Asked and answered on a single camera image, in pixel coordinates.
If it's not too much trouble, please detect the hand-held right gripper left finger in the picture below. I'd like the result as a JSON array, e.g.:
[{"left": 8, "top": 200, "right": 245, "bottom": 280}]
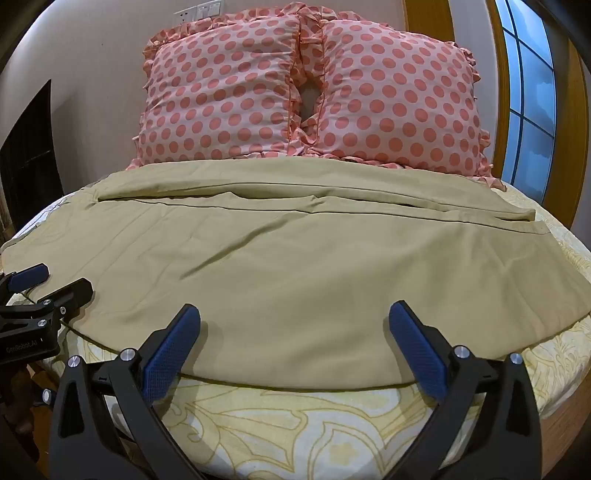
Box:
[{"left": 46, "top": 304, "right": 214, "bottom": 480}]

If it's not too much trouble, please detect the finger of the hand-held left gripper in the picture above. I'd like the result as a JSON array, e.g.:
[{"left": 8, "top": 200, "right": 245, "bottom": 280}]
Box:
[
  {"left": 28, "top": 278, "right": 94, "bottom": 324},
  {"left": 0, "top": 263, "right": 51, "bottom": 294}
]

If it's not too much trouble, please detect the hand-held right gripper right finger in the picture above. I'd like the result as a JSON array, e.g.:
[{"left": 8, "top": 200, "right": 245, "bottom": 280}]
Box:
[{"left": 382, "top": 300, "right": 544, "bottom": 480}]

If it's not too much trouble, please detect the dark wooden furniture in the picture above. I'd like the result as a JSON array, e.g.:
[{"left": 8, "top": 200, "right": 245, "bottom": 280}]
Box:
[{"left": 0, "top": 79, "right": 65, "bottom": 241}]

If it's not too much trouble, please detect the yellow floral bed sheet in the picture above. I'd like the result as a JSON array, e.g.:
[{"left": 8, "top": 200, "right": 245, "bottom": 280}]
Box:
[{"left": 0, "top": 178, "right": 591, "bottom": 480}]

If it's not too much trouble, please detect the pink polka dot pillow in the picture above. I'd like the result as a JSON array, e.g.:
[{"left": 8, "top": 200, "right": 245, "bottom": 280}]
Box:
[
  {"left": 126, "top": 10, "right": 309, "bottom": 171},
  {"left": 298, "top": 4, "right": 506, "bottom": 192}
]

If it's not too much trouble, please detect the window with yellow frame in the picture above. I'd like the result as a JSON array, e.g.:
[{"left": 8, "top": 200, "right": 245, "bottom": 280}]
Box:
[{"left": 405, "top": 0, "right": 587, "bottom": 232}]

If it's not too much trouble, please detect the white wall switch panel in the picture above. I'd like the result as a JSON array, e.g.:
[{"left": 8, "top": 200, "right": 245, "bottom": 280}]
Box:
[{"left": 174, "top": 2, "right": 223, "bottom": 27}]

